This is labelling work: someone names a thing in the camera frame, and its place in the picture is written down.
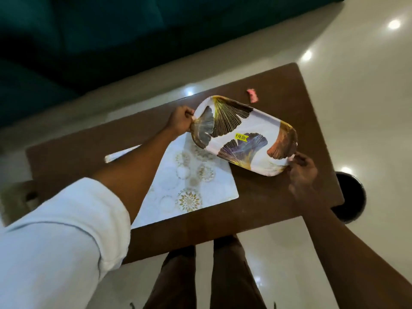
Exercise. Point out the white floral placemat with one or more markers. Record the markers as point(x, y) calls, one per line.
point(186, 189)

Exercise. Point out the brown trousers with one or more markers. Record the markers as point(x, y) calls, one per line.
point(231, 276)

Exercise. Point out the beige plastic stool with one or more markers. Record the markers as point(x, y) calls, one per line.
point(14, 199)

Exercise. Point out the person's right hand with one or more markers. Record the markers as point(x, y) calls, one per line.
point(304, 176)

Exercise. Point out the person's left forearm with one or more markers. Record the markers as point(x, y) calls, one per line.
point(135, 176)

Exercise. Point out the dark green armchair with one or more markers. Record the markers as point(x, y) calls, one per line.
point(32, 93)

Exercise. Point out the leaf print tray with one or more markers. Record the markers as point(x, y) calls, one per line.
point(257, 128)

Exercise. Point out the person's right forearm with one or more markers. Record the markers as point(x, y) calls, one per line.
point(351, 260)

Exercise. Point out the black trash bin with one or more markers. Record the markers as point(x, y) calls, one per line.
point(351, 196)

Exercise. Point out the person's left hand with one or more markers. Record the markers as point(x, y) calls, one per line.
point(180, 120)

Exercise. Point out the pink candy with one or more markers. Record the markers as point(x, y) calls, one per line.
point(252, 95)

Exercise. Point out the dark green sofa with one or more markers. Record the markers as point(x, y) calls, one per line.
point(161, 25)

